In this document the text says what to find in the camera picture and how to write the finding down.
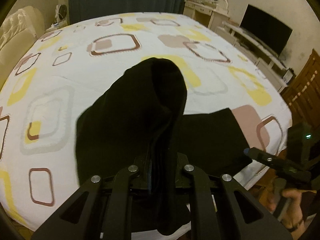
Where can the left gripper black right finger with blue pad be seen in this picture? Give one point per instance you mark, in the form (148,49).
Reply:
(220,208)

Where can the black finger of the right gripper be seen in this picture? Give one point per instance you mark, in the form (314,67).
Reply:
(272,161)

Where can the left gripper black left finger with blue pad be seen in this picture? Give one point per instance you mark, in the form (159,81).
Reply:
(104,208)

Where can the black pants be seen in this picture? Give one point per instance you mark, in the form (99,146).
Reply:
(142,114)

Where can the person's right hand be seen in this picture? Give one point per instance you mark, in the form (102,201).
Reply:
(293,218)

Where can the brown wooden door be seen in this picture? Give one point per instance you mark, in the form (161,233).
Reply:
(303,94)

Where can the white tv cabinet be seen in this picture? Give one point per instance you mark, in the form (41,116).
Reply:
(257,52)

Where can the black flat television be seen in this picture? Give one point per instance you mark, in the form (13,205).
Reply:
(266,28)

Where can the white patterned bed sheet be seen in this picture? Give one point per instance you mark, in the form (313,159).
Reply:
(66,70)

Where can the white dressing table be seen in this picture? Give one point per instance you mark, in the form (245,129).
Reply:
(210,16)

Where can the cream tufted leather headboard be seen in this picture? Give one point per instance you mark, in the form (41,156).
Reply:
(19,32)

